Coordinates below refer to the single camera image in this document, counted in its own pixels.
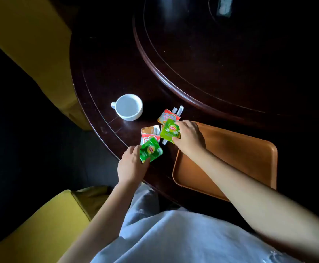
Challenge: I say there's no person's left hand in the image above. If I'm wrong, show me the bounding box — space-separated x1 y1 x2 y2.
117 145 151 187

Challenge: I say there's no person's right hand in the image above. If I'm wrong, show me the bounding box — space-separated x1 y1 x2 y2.
172 120 206 157

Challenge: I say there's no green tea bag packet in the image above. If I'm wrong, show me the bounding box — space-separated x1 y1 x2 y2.
160 119 181 144
140 138 164 163

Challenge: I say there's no person's right forearm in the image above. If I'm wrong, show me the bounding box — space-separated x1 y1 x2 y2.
185 147 319 263

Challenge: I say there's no person's left forearm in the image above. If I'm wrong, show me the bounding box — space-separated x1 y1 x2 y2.
58 182 141 263

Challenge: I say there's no red orange drink packet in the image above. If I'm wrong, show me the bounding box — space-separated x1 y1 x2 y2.
157 108 181 125
140 133 161 146

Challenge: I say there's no brown paper sachet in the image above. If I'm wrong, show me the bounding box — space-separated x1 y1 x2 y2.
141 125 160 136

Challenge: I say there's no orange brown serving tray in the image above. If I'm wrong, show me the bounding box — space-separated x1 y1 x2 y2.
172 122 278 202

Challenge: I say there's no white ceramic cup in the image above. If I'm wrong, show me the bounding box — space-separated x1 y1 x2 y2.
110 94 144 121

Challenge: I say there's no person's light grey garment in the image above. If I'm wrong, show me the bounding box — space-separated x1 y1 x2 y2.
90 183 304 263

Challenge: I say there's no dark wooden turntable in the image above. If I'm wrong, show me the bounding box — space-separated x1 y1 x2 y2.
132 0 319 126

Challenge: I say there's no yellow upholstered chair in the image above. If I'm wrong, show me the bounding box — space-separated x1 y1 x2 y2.
0 0 93 131
0 186 111 263

